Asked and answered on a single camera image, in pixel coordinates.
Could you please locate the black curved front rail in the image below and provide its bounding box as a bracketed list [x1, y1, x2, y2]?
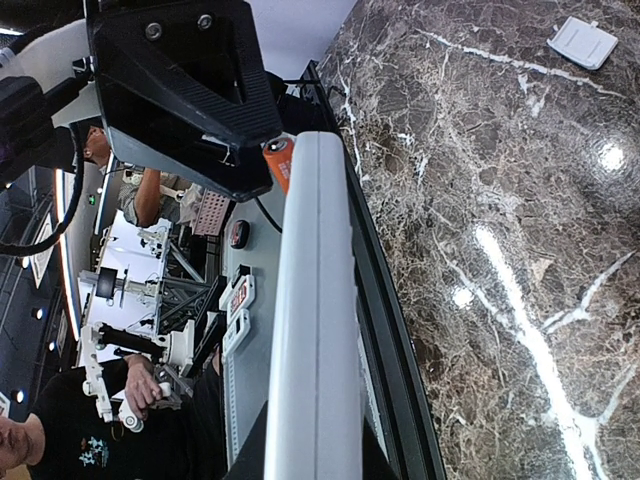
[304, 59, 449, 480]

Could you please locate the white remote control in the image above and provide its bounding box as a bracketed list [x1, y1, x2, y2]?
[264, 132, 364, 479]

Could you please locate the white battery cover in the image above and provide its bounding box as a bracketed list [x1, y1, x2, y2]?
[546, 16, 619, 71]

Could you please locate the black triangular finger of the left gripper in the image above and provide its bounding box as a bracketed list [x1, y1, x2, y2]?
[84, 1, 283, 203]

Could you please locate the person in background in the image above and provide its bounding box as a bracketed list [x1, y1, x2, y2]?
[80, 120, 201, 228]

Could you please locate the pink perforated basket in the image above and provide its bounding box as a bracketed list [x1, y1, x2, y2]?
[191, 190, 231, 236]

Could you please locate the person in black shirt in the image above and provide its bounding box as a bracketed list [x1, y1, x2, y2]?
[1, 354, 227, 479]

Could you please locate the orange AA battery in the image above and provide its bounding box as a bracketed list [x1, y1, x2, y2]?
[263, 137, 295, 195]

